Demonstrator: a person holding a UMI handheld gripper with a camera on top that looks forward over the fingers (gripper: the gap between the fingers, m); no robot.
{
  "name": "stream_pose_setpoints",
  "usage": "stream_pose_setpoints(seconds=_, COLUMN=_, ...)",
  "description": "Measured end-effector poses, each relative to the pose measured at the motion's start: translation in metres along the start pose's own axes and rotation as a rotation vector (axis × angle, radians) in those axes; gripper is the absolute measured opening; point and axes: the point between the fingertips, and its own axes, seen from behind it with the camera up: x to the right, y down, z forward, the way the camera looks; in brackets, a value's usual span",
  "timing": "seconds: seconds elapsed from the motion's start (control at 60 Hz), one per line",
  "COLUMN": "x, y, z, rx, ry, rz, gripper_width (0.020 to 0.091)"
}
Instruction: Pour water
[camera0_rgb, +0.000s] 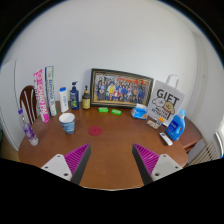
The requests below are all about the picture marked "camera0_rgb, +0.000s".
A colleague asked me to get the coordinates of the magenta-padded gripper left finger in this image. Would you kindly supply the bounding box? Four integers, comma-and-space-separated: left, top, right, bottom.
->
40, 143, 92, 185

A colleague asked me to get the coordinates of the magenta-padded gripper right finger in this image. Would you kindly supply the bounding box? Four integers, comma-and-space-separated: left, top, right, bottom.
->
132, 143, 184, 186

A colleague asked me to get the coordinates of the clear bottle with purple label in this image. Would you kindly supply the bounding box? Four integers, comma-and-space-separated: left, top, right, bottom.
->
17, 108, 40, 147

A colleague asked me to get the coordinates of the white remote control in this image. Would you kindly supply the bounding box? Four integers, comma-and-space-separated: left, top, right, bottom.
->
159, 132, 174, 147

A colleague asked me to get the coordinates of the blue detergent bottle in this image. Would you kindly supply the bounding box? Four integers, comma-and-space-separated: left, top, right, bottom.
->
165, 108, 187, 142

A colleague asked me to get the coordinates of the blue patterned paper cup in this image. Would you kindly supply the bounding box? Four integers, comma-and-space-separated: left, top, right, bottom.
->
58, 112, 76, 135

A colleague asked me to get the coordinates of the small beige patterned box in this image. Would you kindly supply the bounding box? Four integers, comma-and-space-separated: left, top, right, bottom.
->
146, 119, 160, 130

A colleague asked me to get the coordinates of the white radiator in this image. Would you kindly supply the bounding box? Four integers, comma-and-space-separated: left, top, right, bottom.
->
188, 139, 219, 166

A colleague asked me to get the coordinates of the small striped packet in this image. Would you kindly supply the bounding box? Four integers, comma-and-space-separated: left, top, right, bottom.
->
156, 117, 166, 128

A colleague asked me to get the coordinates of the flat round red coaster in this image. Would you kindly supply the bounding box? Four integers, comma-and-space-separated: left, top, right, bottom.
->
88, 125, 103, 137

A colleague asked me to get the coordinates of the blue and white tissue pack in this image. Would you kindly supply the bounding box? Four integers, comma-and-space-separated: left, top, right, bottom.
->
130, 103, 149, 120

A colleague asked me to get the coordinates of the white bottle with blue cap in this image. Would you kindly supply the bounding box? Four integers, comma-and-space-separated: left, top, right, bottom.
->
59, 86, 70, 113

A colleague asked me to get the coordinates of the white paper gift bag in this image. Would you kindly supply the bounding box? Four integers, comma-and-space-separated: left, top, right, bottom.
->
146, 73, 186, 127

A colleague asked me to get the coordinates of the dark blue pump bottle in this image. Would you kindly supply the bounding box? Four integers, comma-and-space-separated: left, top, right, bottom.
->
69, 81, 80, 111

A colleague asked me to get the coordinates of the amber pump bottle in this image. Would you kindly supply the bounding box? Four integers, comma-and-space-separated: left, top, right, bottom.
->
81, 85, 92, 111

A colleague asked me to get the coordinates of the pink and white tube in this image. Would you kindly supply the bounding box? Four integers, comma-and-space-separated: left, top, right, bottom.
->
33, 68, 50, 124

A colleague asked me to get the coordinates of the brown wooden chair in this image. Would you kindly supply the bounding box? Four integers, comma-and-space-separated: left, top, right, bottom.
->
19, 84, 40, 126

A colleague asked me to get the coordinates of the framed group photo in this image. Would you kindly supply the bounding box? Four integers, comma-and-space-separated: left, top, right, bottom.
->
89, 68, 155, 109

